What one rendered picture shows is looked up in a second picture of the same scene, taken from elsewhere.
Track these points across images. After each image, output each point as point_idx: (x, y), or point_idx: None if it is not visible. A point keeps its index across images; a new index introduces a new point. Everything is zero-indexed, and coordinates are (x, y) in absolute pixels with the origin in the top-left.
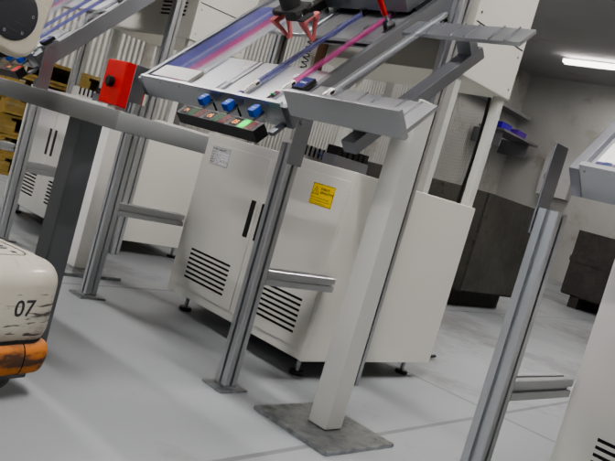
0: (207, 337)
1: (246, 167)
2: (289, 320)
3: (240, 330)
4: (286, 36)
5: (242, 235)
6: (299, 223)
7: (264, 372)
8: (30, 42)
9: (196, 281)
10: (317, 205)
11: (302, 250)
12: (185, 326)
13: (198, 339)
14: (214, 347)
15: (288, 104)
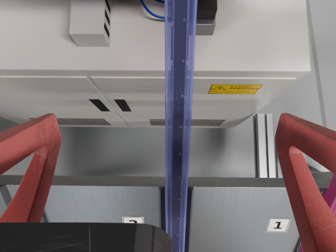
0: (129, 144)
1: (37, 86)
2: (213, 124)
3: None
4: (55, 161)
5: (101, 111)
6: (198, 102)
7: (212, 148)
8: None
9: (65, 124)
10: (226, 93)
11: (212, 109)
12: (101, 149)
13: (137, 161)
14: (154, 156)
15: None
